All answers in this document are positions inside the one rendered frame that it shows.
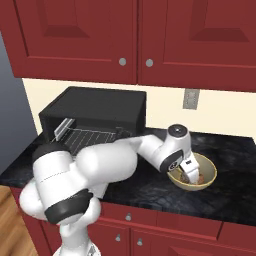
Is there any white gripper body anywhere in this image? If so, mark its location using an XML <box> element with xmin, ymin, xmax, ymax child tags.
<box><xmin>183</xmin><ymin>162</ymin><xmax>202</xmax><ymax>185</ymax></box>

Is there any brown toasted bread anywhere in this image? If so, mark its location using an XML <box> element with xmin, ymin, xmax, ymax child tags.
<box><xmin>178</xmin><ymin>171</ymin><xmax>208</xmax><ymax>185</ymax></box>

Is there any tan ceramic bowl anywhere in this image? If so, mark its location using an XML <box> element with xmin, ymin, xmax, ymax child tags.
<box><xmin>166</xmin><ymin>152</ymin><xmax>219</xmax><ymax>192</ymax></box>

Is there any black toaster oven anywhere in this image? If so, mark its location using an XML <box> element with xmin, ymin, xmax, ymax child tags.
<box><xmin>38</xmin><ymin>86</ymin><xmax>148</xmax><ymax>158</ymax></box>

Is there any red drawer front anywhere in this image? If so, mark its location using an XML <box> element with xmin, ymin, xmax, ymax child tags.
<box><xmin>155</xmin><ymin>210</ymin><xmax>224</xmax><ymax>242</ymax></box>
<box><xmin>217</xmin><ymin>221</ymin><xmax>256</xmax><ymax>252</ymax></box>
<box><xmin>98</xmin><ymin>201</ymin><xmax>159</xmax><ymax>228</ymax></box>

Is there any red base cupboard door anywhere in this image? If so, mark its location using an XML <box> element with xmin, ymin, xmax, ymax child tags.
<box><xmin>129</xmin><ymin>227</ymin><xmax>256</xmax><ymax>256</ymax></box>
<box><xmin>85</xmin><ymin>222</ymin><xmax>132</xmax><ymax>256</ymax></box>

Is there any grey fridge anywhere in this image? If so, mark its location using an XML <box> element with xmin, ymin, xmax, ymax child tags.
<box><xmin>0</xmin><ymin>30</ymin><xmax>39</xmax><ymax>176</ymax></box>

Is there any grey wall socket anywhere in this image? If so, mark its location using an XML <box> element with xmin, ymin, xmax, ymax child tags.
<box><xmin>182</xmin><ymin>87</ymin><xmax>201</xmax><ymax>111</ymax></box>

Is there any red wall cupboard door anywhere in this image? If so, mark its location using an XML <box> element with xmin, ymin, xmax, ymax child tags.
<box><xmin>0</xmin><ymin>0</ymin><xmax>139</xmax><ymax>86</ymax></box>
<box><xmin>137</xmin><ymin>0</ymin><xmax>256</xmax><ymax>93</ymax></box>

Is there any silver toaster oven door handle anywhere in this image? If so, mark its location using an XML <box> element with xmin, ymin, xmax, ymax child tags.
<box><xmin>53</xmin><ymin>117</ymin><xmax>76</xmax><ymax>141</ymax></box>

